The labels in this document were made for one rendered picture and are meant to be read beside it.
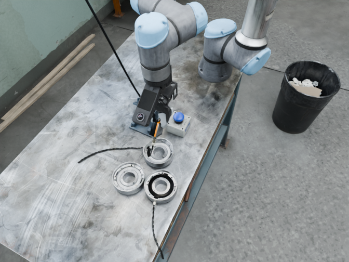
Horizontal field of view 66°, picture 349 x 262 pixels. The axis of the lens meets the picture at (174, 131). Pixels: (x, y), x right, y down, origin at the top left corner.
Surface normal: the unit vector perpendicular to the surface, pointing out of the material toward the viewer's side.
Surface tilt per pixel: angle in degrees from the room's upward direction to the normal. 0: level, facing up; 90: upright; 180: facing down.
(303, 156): 0
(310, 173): 0
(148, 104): 32
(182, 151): 0
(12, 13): 90
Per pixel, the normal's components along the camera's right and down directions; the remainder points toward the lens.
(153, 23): -0.03, -0.58
